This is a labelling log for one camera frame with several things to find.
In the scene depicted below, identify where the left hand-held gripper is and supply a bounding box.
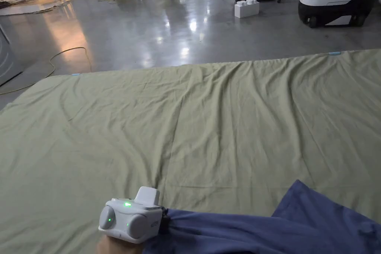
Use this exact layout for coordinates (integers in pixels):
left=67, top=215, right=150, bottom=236
left=98, top=186, right=171, bottom=244

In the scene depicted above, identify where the dark blue shirt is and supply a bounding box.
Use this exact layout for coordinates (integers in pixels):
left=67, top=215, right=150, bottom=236
left=142, top=179, right=381, bottom=254

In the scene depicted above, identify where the person's left hand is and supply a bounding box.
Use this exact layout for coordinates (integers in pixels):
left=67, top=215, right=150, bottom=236
left=96, top=235, right=144, bottom=254

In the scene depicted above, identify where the bed with pale green sheet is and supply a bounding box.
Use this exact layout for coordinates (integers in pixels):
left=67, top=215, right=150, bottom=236
left=0, top=49, right=381, bottom=254

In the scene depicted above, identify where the white block-shaped box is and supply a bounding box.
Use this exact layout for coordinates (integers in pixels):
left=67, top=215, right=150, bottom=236
left=234, top=0, right=260, bottom=18

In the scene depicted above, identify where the yellow cable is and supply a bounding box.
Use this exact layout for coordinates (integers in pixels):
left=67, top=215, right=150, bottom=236
left=0, top=47, right=93, bottom=95

